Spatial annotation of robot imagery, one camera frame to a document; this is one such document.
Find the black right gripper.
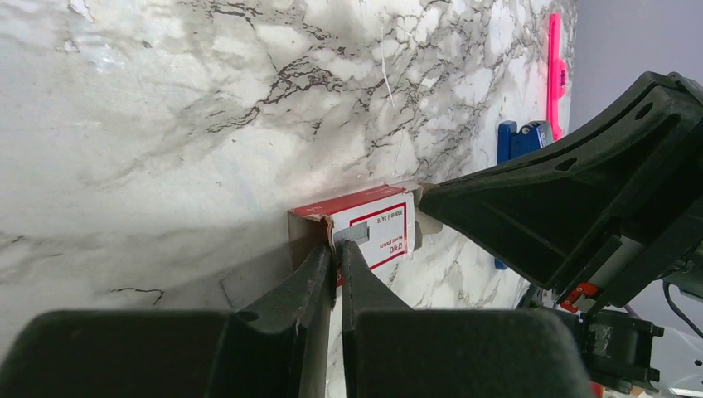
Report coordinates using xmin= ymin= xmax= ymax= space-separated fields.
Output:
xmin=419 ymin=72 xmax=702 ymax=395

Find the red white staple box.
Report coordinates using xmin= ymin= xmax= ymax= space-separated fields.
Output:
xmin=288 ymin=181 xmax=443 ymax=273

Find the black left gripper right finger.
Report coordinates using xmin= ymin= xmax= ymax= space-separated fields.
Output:
xmin=342 ymin=241 xmax=594 ymax=397

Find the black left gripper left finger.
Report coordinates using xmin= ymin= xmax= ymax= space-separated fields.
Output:
xmin=1 ymin=245 xmax=333 ymax=397

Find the blue stapler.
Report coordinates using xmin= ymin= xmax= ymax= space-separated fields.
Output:
xmin=494 ymin=119 xmax=555 ymax=271

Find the pink highlighter marker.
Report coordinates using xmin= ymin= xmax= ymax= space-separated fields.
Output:
xmin=546 ymin=12 xmax=567 ymax=141

